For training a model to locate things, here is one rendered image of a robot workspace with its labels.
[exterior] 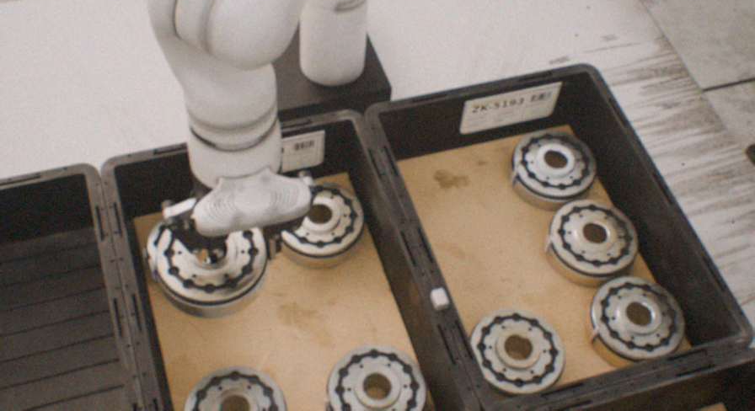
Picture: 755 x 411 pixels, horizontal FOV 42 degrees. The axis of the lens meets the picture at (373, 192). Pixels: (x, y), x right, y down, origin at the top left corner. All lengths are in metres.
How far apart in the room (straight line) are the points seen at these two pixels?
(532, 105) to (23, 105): 0.72
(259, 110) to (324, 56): 0.63
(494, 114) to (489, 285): 0.22
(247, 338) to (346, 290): 0.12
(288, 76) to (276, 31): 0.75
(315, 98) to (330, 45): 0.08
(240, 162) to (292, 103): 0.61
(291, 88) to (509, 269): 0.43
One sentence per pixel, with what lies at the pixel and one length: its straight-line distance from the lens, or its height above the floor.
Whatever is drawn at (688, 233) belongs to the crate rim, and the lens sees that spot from 1.11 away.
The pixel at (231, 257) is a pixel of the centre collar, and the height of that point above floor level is 1.02.
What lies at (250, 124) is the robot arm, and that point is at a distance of 0.73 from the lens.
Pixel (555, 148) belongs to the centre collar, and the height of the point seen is 0.87.
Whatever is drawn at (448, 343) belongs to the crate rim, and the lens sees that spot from 0.97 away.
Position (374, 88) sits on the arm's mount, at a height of 0.75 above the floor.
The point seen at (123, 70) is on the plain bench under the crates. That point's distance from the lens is 1.50.
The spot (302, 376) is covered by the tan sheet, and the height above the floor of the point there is 0.83.
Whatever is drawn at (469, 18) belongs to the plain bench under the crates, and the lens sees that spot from 1.59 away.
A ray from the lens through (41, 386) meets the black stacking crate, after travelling 1.09.
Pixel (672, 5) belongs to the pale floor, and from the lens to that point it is 2.80.
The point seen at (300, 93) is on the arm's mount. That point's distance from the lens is 1.38.
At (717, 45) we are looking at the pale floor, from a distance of 2.74.
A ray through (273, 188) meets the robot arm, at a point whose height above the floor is 1.17.
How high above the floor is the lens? 1.79
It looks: 54 degrees down
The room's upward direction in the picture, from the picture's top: 6 degrees clockwise
